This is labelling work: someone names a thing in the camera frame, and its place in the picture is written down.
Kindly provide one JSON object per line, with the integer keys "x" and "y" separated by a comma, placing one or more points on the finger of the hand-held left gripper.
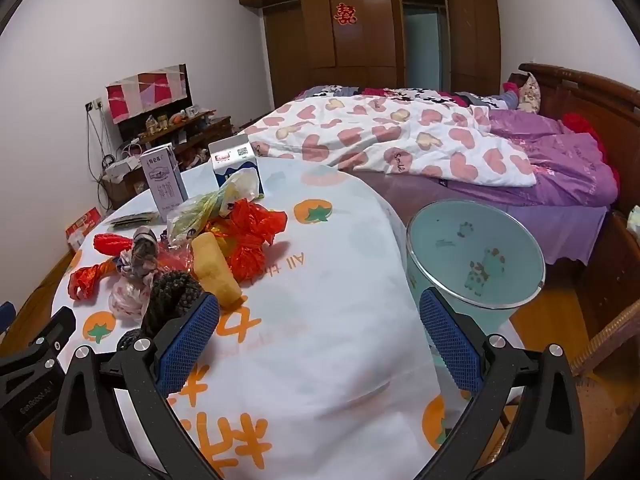
{"x": 50, "y": 330}
{"x": 6, "y": 316}

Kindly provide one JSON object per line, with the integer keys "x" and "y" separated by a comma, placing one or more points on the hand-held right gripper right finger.
{"x": 450, "y": 345}

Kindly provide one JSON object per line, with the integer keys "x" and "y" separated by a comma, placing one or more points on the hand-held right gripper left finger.
{"x": 187, "y": 342}

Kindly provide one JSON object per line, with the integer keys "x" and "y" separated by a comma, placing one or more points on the black knitted cloth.
{"x": 170, "y": 295}

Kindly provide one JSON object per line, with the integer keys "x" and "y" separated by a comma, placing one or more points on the light green waste bin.
{"x": 475, "y": 240}

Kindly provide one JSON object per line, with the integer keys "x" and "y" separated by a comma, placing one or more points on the clear bag with yellow print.
{"x": 210, "y": 205}

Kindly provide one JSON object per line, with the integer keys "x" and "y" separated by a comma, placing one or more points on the red foil wrapper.
{"x": 90, "y": 277}

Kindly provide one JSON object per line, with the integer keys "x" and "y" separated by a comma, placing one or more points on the white pink plastic bag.
{"x": 127, "y": 300}

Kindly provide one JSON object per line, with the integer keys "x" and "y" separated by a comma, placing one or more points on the yellow foam block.
{"x": 215, "y": 272}

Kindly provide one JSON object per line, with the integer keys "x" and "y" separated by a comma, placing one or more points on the grey patterned twisted wrapper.
{"x": 140, "y": 255}

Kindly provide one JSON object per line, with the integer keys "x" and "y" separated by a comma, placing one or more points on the red white carton box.
{"x": 82, "y": 230}

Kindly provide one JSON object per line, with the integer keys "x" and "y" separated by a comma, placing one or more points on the red mesh net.
{"x": 112, "y": 243}

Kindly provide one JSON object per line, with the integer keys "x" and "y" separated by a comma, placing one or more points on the white printed tablecloth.
{"x": 325, "y": 335}

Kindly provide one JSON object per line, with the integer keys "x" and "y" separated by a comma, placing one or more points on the crumpled red cellophane wrapper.
{"x": 250, "y": 232}

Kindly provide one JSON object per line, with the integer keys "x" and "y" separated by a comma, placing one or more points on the dark green sachet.
{"x": 147, "y": 216}
{"x": 125, "y": 224}

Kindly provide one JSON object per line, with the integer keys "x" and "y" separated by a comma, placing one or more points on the mauve bed sheet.
{"x": 530, "y": 225}

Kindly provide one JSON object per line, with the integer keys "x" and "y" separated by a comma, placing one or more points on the grey milk carton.
{"x": 162, "y": 185}

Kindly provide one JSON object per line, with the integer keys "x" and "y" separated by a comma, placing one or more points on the cardboard box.
{"x": 120, "y": 185}

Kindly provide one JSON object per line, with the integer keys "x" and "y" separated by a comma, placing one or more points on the wooden bedside cabinet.
{"x": 610, "y": 270}

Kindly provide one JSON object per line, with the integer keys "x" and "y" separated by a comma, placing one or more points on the blue white milk carton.
{"x": 230, "y": 157}

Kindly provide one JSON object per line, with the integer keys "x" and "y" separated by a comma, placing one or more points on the wooden tv cabinet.
{"x": 210, "y": 130}

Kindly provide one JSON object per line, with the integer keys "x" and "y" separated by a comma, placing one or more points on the white heart print blanket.
{"x": 380, "y": 140}

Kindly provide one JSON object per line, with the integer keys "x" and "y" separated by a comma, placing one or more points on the white crumpled tissue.
{"x": 634, "y": 220}

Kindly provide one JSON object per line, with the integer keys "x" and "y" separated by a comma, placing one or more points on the orange toy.
{"x": 176, "y": 118}

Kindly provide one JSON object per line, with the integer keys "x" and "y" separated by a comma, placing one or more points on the black television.
{"x": 186, "y": 90}

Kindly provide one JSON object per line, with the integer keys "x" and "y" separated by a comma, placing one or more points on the black white patterned blanket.
{"x": 400, "y": 94}

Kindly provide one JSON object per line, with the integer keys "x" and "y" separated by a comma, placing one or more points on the floral pillow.
{"x": 529, "y": 92}

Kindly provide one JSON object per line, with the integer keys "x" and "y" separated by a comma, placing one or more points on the frosted glass door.
{"x": 425, "y": 50}

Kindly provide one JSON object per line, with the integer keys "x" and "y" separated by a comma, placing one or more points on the brown wooden wardrobe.
{"x": 320, "y": 35}

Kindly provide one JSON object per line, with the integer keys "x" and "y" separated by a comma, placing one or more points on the red paper decoration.
{"x": 346, "y": 13}

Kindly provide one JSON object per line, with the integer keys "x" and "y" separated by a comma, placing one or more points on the white wall socket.
{"x": 94, "y": 105}

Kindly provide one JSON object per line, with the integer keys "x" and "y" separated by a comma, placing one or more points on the wooden bed frame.
{"x": 590, "y": 95}

